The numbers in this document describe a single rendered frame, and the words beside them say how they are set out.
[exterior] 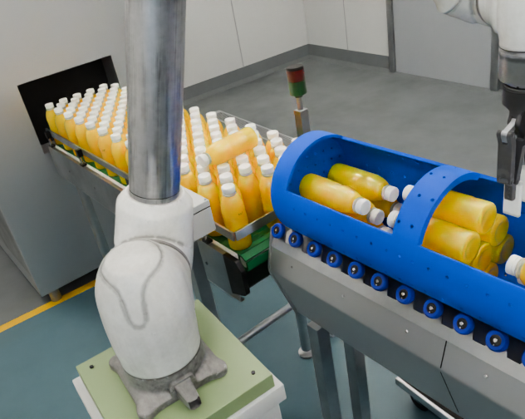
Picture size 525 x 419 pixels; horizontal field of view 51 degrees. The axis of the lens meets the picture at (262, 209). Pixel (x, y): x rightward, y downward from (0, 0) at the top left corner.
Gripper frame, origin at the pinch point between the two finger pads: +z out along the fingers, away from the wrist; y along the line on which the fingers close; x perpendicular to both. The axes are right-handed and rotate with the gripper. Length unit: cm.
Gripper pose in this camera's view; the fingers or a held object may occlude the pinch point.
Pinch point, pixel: (520, 192)
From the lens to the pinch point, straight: 107.0
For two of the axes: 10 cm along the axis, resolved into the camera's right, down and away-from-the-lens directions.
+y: 7.7, -4.3, 4.8
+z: 1.7, 8.5, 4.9
